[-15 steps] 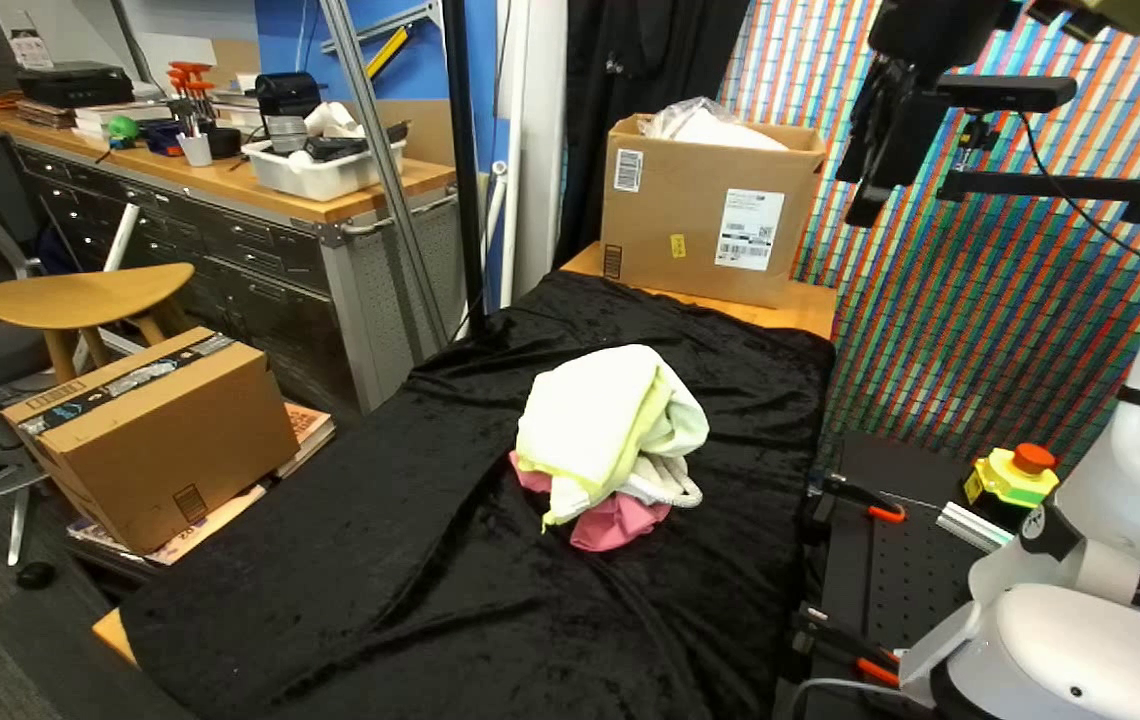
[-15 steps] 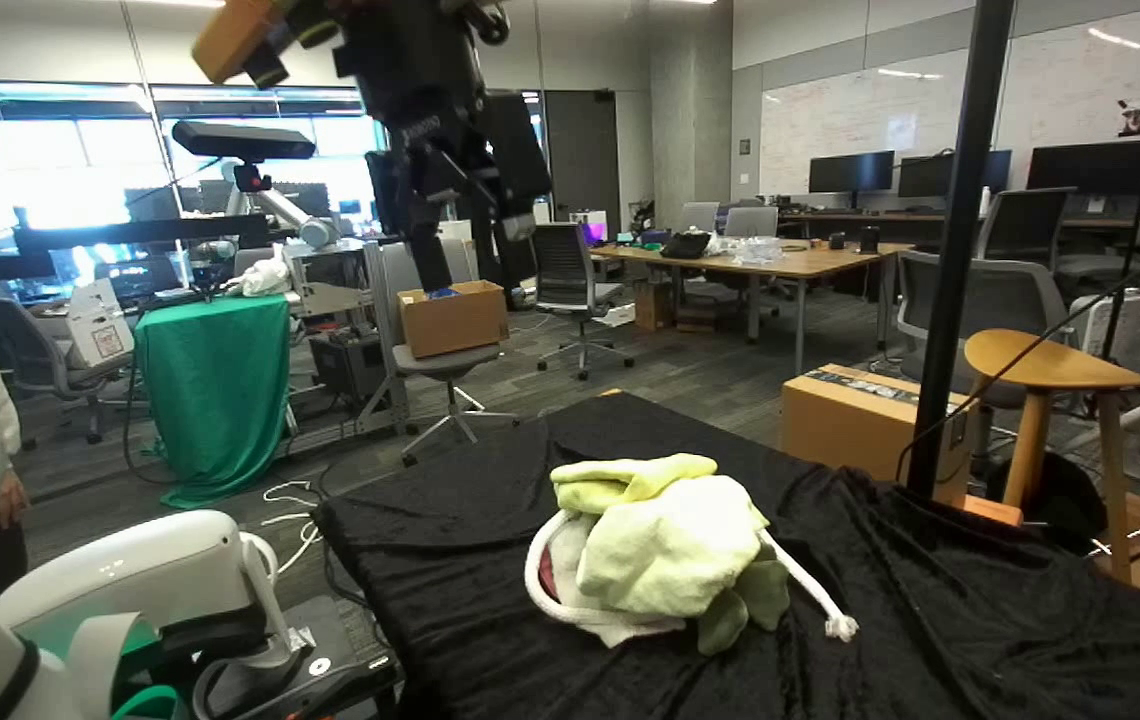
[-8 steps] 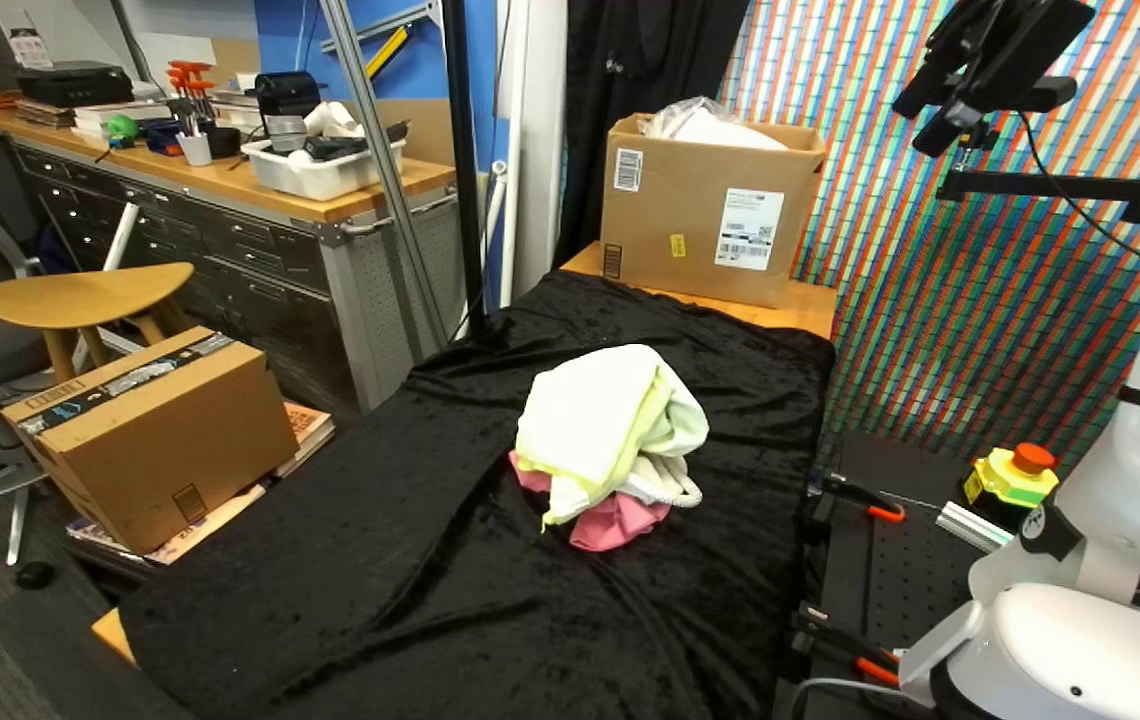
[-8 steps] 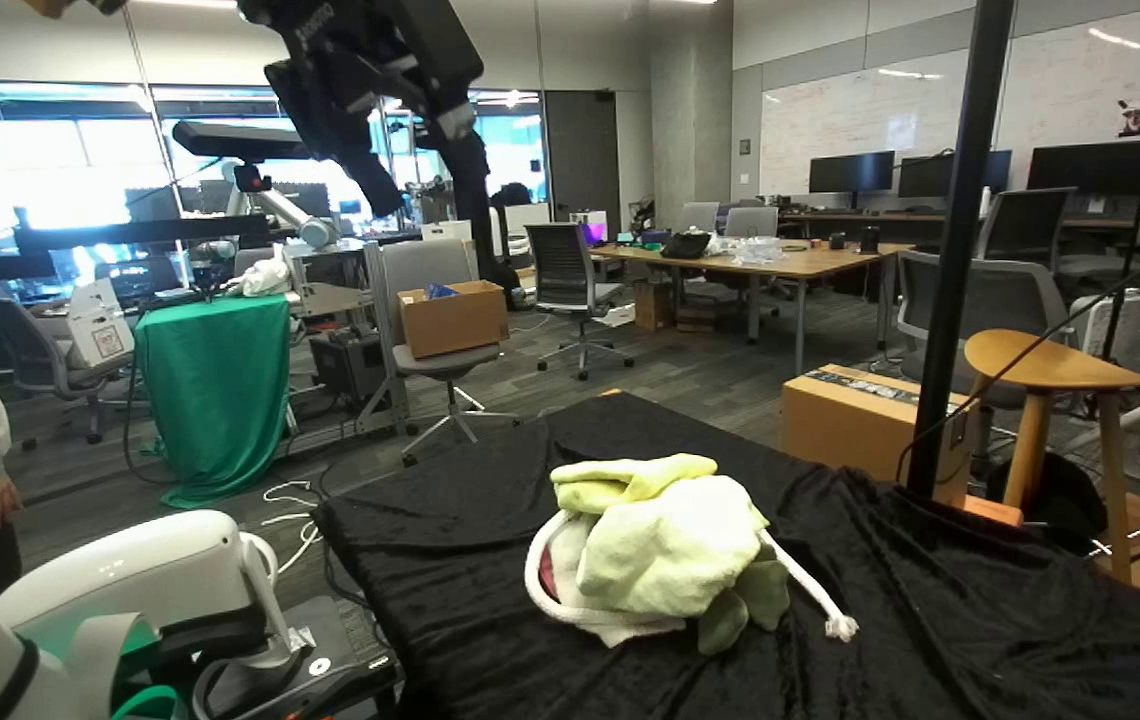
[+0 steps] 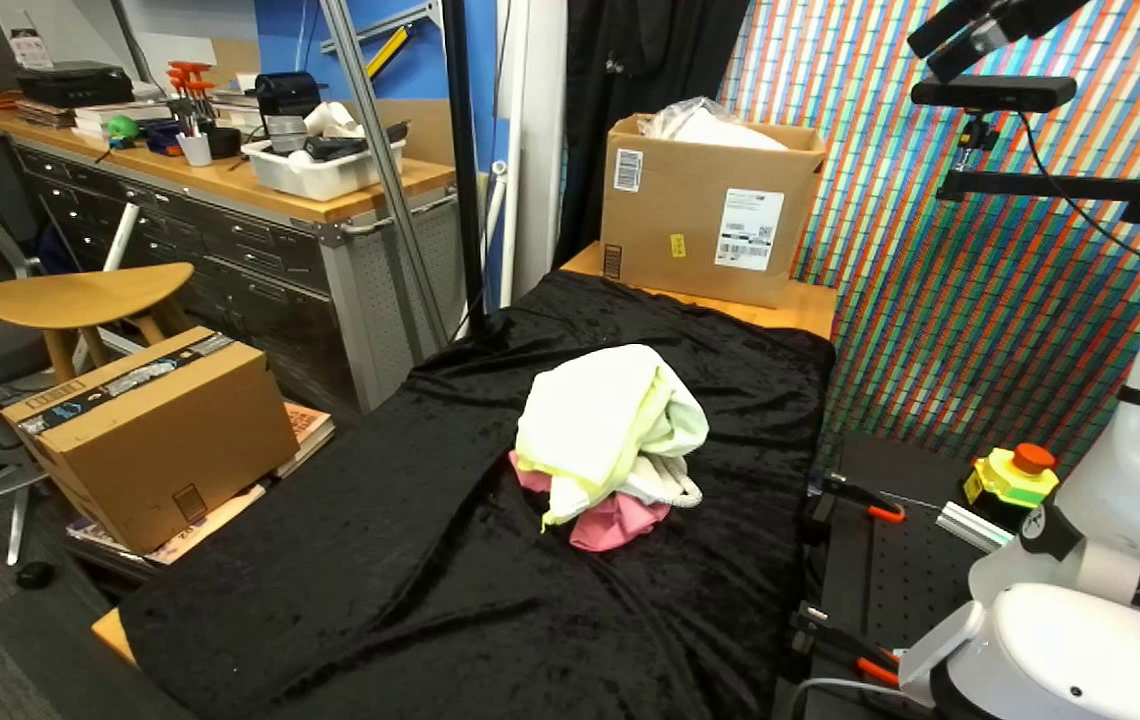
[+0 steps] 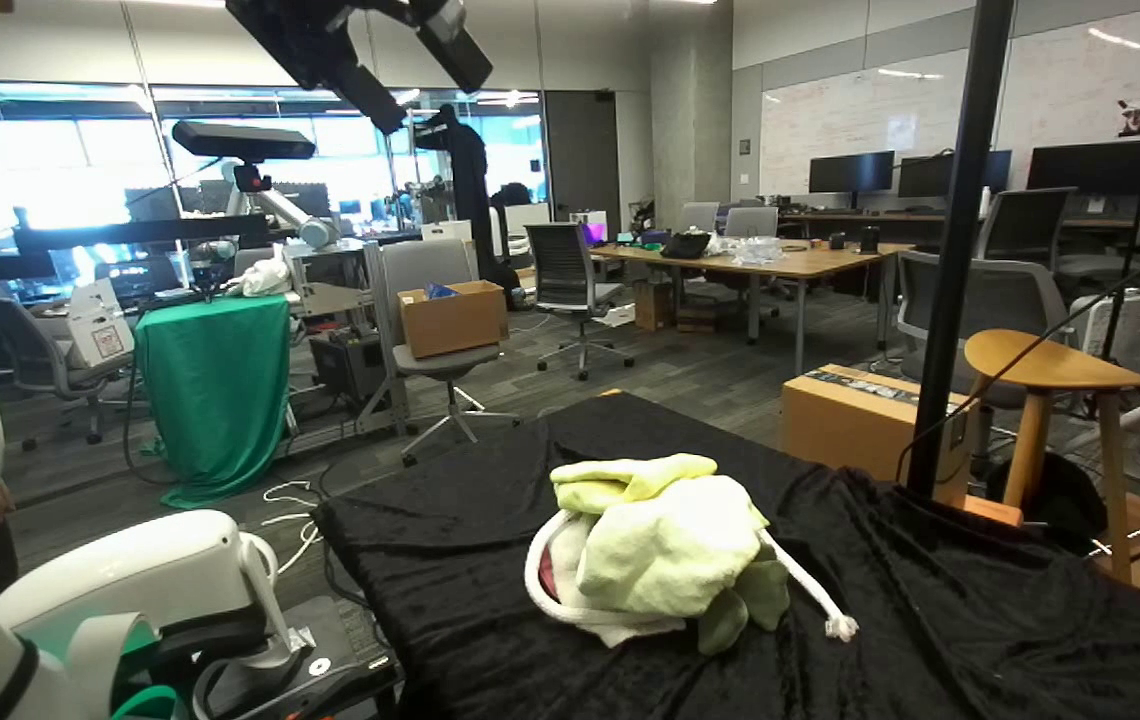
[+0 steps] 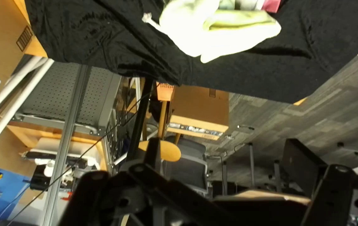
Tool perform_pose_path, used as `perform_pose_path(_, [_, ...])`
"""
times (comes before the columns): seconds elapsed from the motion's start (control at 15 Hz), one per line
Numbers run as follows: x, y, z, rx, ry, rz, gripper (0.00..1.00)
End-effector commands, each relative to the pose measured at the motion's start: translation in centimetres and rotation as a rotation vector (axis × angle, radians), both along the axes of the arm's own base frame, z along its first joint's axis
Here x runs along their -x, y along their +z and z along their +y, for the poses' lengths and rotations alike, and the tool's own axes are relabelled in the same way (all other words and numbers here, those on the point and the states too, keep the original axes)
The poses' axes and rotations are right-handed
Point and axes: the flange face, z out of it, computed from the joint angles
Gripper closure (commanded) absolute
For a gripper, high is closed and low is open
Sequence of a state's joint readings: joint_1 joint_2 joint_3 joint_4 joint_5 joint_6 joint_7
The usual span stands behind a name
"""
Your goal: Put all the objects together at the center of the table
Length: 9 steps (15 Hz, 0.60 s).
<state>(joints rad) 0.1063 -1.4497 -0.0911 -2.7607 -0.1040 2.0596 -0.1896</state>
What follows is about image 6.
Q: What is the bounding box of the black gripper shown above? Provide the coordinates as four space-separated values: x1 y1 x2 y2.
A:
219 0 496 139

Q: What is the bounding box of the cream cloth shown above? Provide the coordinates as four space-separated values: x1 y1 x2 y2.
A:
547 452 724 520

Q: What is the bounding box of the yellow cloth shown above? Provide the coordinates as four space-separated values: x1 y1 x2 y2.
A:
571 471 778 625

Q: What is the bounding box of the white rope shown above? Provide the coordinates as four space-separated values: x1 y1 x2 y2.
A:
521 507 866 647

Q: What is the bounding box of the black background stand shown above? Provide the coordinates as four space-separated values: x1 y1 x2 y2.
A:
410 102 507 274

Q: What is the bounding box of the small open cardboard box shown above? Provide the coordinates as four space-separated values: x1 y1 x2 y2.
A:
392 274 512 364

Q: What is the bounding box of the black office chair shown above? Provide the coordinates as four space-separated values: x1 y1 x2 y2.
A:
521 220 599 382

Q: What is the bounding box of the wooden office desk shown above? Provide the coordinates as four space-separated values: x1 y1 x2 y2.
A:
589 236 921 370

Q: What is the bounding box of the green cloth covered table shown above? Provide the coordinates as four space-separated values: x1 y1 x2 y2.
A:
135 290 297 507

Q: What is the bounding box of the white printed sheet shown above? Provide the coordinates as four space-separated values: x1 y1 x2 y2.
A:
65 274 141 376

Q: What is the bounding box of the black swivel chair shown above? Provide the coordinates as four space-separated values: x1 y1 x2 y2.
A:
0 290 113 446

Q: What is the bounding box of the black vertical pole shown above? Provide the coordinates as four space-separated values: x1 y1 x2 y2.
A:
906 0 1019 507

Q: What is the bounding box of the cardboard box with black tape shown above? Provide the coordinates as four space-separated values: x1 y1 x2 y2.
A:
781 361 990 487

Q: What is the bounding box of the grey padded office chair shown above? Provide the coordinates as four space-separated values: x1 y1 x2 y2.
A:
895 247 1098 382

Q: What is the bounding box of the grey mesh office chair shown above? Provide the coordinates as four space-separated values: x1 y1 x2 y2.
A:
976 182 1078 272

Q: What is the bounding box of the wooden stool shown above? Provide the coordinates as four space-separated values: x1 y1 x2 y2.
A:
961 322 1140 586

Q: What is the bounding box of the wide black computer monitor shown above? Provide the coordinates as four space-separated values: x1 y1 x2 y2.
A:
1025 132 1140 209

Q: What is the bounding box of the black velvet tablecloth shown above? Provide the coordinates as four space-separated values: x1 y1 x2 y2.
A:
308 393 1140 720

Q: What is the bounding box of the black camera bar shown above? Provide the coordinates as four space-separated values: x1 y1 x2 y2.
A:
169 114 324 166

